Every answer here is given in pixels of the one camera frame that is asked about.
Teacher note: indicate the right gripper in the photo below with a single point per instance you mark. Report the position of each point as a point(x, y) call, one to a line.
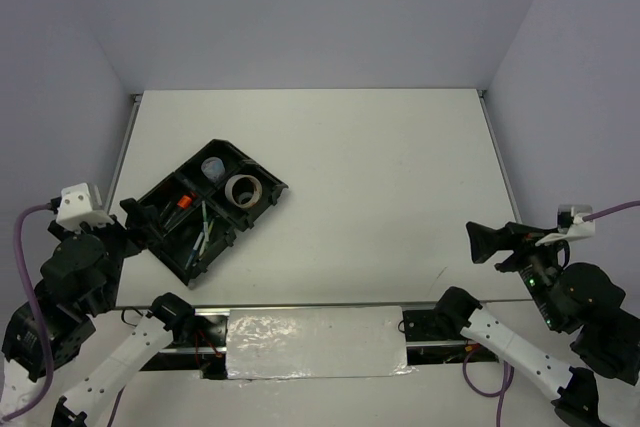
point(484, 238)

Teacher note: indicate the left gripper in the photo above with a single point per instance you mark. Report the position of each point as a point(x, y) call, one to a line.
point(149, 230)

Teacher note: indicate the orange cap highlighter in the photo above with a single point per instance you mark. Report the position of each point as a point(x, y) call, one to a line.
point(180, 206)

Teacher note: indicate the blue pen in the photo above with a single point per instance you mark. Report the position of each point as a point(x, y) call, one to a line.
point(193, 255)

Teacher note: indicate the black four-compartment organizer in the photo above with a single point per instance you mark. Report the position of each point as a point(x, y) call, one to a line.
point(180, 235)

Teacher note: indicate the green pen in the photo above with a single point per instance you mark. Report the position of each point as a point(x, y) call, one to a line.
point(205, 219)

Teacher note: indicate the yellow pen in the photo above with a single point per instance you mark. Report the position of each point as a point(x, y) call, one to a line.
point(200, 244)

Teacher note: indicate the clear round jar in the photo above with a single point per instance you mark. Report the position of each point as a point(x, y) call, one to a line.
point(213, 169)

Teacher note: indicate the large clear tape roll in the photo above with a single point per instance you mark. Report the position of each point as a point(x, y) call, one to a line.
point(243, 191)

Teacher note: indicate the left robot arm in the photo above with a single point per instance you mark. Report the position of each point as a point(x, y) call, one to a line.
point(79, 282)

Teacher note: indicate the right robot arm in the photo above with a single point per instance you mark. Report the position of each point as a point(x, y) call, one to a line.
point(575, 298)

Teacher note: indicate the white foil-covered block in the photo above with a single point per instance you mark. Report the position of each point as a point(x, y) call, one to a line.
point(309, 343)

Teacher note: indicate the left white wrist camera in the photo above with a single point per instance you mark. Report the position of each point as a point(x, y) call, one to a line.
point(81, 203)

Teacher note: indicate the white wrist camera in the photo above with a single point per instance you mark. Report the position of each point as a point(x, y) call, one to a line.
point(571, 225)
point(81, 203)

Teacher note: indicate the metal rail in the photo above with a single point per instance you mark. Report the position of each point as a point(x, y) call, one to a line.
point(226, 308)

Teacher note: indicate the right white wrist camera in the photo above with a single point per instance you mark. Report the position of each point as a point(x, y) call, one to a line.
point(571, 225)

